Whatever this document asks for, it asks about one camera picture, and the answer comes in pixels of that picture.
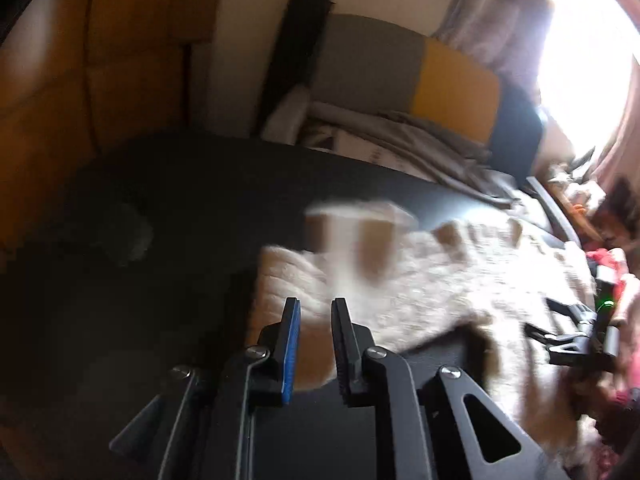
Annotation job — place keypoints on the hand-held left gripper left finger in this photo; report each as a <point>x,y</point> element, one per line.
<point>291,355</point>

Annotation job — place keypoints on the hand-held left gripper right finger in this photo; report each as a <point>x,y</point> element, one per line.
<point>341,350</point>

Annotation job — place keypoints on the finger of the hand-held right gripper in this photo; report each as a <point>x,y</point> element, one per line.
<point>570,310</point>
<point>555,347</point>

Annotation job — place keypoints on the cream knit sweater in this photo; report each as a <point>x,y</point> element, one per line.
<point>450,285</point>

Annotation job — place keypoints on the red cloth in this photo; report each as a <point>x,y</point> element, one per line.
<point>615,260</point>

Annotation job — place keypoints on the cluttered wooden shelf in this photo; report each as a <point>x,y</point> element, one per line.
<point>575,195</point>

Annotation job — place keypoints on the pink patterned curtain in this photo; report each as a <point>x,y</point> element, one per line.
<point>625,160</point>
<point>500,15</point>

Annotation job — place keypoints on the white printed bedding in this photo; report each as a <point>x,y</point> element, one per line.
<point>350,145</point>

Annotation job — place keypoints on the grey cloth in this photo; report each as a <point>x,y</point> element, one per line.
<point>400,135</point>

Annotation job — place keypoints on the bright window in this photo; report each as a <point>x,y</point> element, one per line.
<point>585,60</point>

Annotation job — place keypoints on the black upright board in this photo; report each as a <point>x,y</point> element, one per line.
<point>300,35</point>

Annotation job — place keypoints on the wooden wardrobe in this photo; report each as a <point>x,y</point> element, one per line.
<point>75,85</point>

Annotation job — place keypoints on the white bed rail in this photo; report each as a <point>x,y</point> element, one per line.
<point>285,115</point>
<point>550,205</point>

